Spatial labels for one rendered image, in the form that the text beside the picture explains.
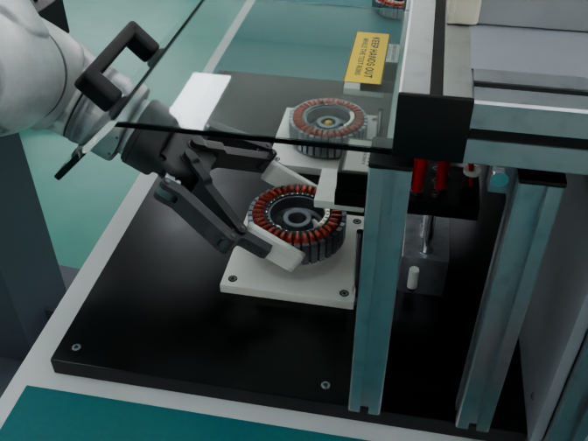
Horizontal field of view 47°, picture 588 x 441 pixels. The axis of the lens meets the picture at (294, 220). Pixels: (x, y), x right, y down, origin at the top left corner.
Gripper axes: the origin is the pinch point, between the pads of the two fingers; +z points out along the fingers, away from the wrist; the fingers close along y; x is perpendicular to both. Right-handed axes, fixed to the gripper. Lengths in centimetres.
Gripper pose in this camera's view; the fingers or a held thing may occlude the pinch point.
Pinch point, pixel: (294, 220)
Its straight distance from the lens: 77.6
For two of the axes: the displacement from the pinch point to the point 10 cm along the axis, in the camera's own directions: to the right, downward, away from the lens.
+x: 4.9, -6.1, -6.2
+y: -1.8, 6.3, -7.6
